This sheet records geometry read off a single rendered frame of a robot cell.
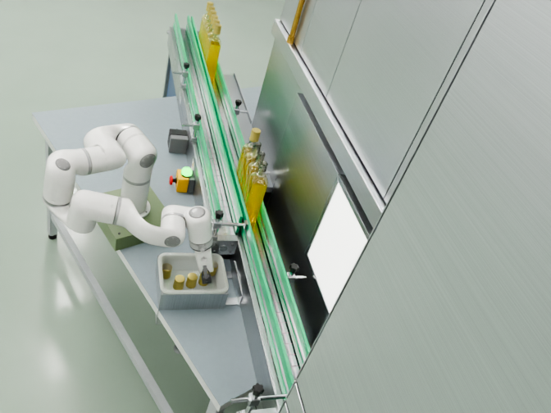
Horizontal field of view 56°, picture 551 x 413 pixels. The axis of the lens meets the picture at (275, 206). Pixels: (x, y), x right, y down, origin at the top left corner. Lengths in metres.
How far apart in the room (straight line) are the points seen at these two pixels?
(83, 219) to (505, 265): 1.28
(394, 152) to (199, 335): 0.85
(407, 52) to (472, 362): 0.95
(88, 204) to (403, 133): 0.88
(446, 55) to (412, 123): 0.17
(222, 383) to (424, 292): 1.13
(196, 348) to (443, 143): 1.26
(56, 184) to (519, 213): 1.34
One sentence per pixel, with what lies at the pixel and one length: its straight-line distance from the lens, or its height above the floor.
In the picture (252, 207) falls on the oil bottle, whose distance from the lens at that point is 1.86.
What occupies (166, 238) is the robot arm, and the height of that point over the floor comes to 1.05.
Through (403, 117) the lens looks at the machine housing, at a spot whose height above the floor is 1.60.
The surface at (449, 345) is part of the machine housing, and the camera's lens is 0.54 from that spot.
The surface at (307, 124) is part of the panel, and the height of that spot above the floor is 1.29.
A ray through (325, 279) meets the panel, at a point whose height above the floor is 1.04.
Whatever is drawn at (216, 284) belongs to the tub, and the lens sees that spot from 1.82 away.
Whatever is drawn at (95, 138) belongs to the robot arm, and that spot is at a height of 1.13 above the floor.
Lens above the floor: 2.13
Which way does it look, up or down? 38 degrees down
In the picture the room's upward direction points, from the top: 19 degrees clockwise
